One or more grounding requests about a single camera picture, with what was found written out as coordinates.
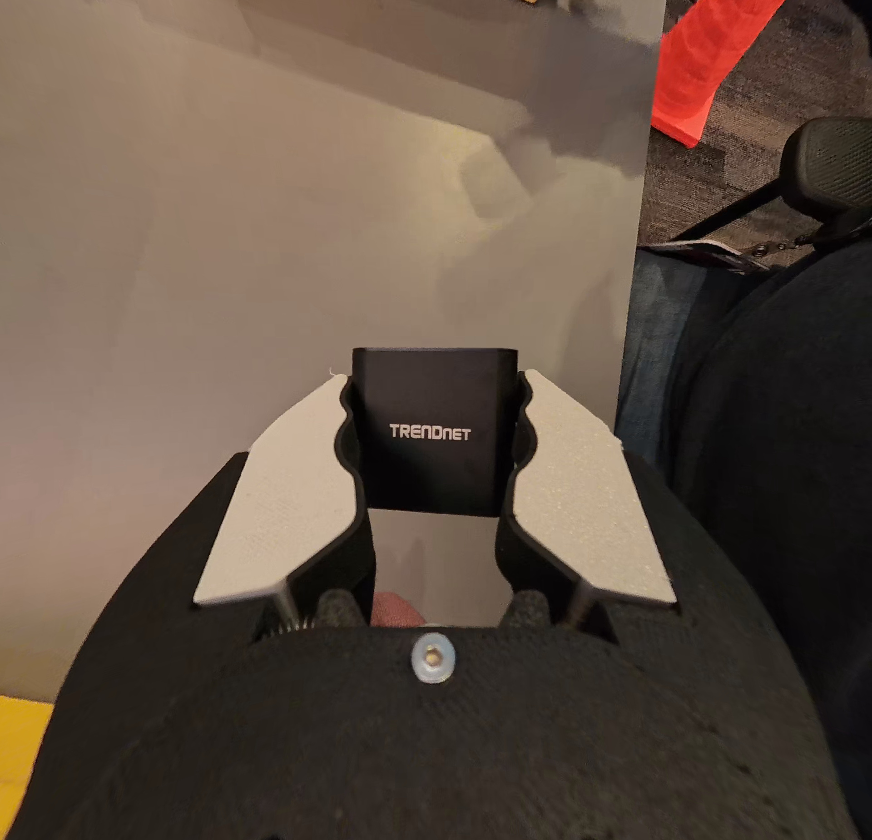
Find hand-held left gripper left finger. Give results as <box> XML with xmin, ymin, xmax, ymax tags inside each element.
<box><xmin>191</xmin><ymin>374</ymin><xmax>379</xmax><ymax>628</ymax></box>

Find black office chair armrest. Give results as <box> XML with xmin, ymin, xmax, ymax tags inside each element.
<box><xmin>671</xmin><ymin>117</ymin><xmax>872</xmax><ymax>245</ymax></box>

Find person's blue jeans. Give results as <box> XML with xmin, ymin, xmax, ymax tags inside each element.
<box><xmin>613</xmin><ymin>247</ymin><xmax>771</xmax><ymax>487</ymax></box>

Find person's dark sweater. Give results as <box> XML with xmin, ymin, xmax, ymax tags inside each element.
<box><xmin>664</xmin><ymin>241</ymin><xmax>872</xmax><ymax>820</ymax></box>

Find red plastic object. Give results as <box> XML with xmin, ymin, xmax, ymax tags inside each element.
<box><xmin>650</xmin><ymin>0</ymin><xmax>812</xmax><ymax>148</ymax></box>

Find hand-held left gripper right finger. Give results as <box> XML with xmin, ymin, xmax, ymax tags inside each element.
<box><xmin>492</xmin><ymin>367</ymin><xmax>680</xmax><ymax>630</ymax></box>

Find black ethernet splitter box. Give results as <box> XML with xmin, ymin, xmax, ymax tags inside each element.
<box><xmin>351</xmin><ymin>346</ymin><xmax>520</xmax><ymax>517</ymax></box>

